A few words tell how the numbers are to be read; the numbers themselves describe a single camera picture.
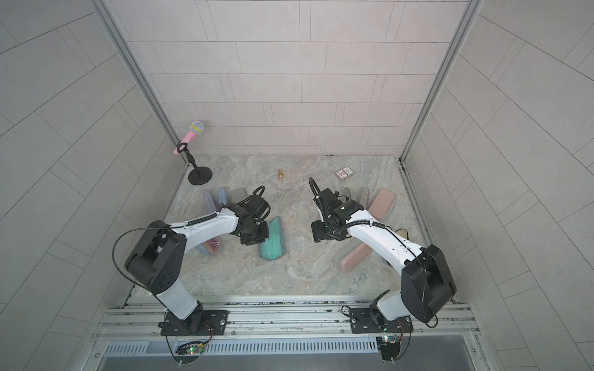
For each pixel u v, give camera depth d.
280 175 1.09
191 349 0.65
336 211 0.59
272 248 0.87
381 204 0.98
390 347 0.69
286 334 0.71
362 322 0.71
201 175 1.11
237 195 1.00
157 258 0.45
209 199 0.94
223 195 0.96
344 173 1.09
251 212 0.70
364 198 0.96
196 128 0.92
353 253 0.79
